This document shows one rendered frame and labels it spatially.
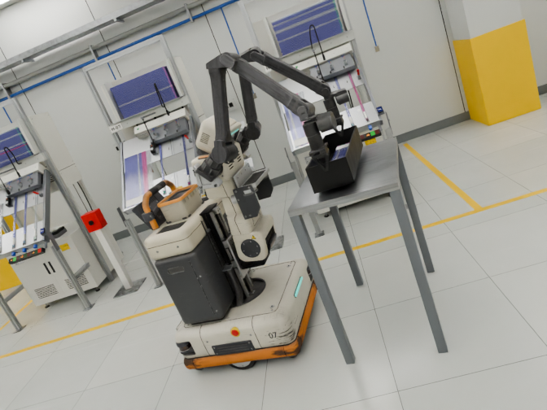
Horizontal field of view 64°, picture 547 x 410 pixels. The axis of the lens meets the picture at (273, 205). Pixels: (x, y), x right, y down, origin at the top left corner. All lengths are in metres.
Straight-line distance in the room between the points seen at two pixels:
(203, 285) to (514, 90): 3.88
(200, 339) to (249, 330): 0.28
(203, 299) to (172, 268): 0.22
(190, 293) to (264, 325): 0.41
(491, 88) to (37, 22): 4.99
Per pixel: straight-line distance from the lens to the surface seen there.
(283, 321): 2.15
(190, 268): 2.17
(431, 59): 5.39
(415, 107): 5.39
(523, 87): 5.18
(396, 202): 1.72
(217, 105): 1.88
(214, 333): 2.31
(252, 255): 2.21
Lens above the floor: 1.35
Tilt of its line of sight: 17 degrees down
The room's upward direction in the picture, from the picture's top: 22 degrees counter-clockwise
